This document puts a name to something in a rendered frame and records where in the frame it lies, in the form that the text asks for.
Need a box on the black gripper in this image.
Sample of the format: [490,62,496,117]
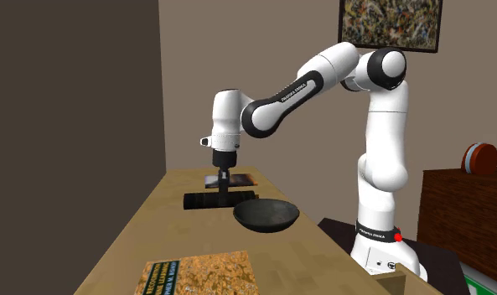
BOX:
[211,149,238,207]

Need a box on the small dark flat book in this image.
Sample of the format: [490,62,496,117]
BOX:
[204,173,258,189]

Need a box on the black ridged cylinder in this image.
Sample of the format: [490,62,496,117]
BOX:
[183,189,260,210]

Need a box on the black bowl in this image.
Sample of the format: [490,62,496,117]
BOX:
[232,198,301,235]

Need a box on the orange patterned book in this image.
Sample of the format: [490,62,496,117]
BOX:
[132,250,261,295]

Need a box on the dark robot stand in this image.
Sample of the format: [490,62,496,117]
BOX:
[317,217,471,295]

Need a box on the brown wooden cabinet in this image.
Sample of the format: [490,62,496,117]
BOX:
[416,142,497,287]

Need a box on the framed abstract wall picture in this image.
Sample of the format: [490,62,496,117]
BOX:
[337,0,443,54]

